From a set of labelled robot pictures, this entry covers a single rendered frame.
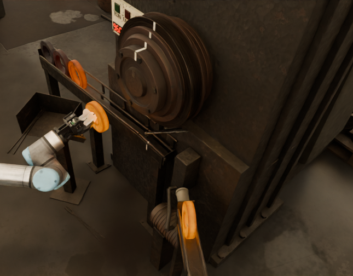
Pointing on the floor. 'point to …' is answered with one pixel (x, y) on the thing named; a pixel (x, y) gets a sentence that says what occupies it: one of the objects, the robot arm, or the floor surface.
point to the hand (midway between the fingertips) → (96, 114)
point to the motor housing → (162, 236)
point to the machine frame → (247, 106)
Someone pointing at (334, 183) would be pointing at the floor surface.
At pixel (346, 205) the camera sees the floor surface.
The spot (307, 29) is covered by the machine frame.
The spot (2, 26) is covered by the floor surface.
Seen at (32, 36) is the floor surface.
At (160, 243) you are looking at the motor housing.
